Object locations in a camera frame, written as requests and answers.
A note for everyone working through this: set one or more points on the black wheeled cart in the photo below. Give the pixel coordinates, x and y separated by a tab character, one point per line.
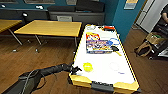
161	46

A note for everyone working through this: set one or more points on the yellow framed wall poster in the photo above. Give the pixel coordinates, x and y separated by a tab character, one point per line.
130	4

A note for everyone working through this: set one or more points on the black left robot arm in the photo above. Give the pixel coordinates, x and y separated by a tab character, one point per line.
50	70

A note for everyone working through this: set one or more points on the dark wall window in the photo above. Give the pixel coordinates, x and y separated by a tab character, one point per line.
71	2
38	1
8	1

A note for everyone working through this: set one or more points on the long yellow wooden desk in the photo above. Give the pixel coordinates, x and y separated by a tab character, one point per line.
50	28
8	25

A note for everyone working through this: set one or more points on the brown cardboard box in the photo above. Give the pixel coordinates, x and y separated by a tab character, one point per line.
154	39

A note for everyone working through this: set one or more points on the white wall vent panel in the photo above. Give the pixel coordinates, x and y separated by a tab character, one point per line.
64	18

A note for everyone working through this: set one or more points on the person in dark jacket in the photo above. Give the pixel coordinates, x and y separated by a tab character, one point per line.
164	13

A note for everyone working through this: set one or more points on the red ping pong paddle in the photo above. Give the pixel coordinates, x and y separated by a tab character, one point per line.
109	28

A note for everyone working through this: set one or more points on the yellow wooden gaming table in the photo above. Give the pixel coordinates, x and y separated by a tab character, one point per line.
103	73

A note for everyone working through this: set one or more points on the dark grey sofa bench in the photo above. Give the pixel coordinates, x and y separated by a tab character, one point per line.
76	15

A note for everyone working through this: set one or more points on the blue plastic bowl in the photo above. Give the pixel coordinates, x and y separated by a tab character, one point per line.
114	41

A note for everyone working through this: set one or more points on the white room door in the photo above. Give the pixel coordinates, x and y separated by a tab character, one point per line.
146	15

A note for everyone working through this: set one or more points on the small black desk chair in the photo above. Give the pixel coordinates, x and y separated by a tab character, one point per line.
25	17

